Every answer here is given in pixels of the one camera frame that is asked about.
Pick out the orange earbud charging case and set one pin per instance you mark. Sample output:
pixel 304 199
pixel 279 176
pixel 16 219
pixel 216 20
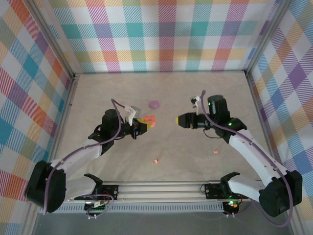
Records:
pixel 151 120

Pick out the purple earbud charging case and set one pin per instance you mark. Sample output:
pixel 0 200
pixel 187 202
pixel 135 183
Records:
pixel 154 104

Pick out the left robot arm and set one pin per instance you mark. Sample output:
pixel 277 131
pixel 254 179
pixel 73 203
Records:
pixel 80 156

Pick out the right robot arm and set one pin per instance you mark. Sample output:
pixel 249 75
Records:
pixel 254 151

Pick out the green terminal circuit board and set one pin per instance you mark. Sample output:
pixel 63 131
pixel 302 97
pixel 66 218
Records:
pixel 96 207

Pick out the orange LED circuit board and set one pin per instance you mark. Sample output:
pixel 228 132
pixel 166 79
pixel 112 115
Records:
pixel 232 204

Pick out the aluminium side rail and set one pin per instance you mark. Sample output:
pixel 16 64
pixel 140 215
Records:
pixel 255 98
pixel 72 93

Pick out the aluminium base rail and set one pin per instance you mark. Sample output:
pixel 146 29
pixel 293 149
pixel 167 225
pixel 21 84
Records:
pixel 159 189

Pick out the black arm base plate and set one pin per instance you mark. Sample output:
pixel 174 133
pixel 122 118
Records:
pixel 212 191
pixel 110 192

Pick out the aluminium frame post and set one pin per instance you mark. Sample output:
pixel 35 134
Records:
pixel 54 39
pixel 264 36

